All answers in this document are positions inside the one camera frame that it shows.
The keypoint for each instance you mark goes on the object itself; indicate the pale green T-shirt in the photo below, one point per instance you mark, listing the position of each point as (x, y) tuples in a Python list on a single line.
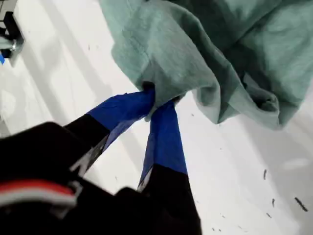
[(195, 49)]

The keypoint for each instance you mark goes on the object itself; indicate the small blue tape square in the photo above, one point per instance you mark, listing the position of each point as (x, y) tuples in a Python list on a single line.
[(2, 59)]

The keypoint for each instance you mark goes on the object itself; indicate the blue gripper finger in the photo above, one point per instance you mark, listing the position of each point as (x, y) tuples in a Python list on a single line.
[(166, 147), (122, 107)]

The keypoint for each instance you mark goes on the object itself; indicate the metal table clamp bracket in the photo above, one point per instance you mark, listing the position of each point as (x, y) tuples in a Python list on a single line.
[(18, 47)]

